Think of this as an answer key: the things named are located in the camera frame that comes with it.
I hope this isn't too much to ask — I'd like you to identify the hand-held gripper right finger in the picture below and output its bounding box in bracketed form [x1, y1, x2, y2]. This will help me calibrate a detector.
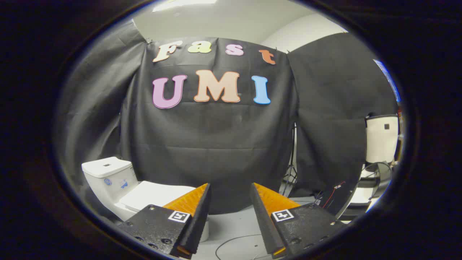
[250, 182, 347, 259]

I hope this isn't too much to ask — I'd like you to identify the red wire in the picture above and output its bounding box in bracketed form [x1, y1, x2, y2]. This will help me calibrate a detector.
[321, 181, 347, 210]

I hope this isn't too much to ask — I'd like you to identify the plain black cloth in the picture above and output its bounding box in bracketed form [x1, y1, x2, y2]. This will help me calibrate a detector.
[57, 20, 148, 221]
[287, 32, 399, 217]

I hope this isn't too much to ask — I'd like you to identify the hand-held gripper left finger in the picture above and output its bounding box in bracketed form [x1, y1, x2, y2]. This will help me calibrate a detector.
[117, 183, 212, 260]

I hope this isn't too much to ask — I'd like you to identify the white cabinet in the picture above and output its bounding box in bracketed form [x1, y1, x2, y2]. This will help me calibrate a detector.
[365, 115, 399, 165]

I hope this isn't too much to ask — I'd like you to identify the black backdrop cloth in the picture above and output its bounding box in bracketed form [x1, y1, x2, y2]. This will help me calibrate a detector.
[120, 37, 298, 215]

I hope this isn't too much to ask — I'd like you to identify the black tripod stand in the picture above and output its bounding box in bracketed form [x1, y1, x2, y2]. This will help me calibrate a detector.
[282, 123, 298, 197]

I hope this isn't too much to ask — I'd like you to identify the white toilet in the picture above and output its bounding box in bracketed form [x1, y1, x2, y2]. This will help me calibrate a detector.
[82, 157, 210, 242]

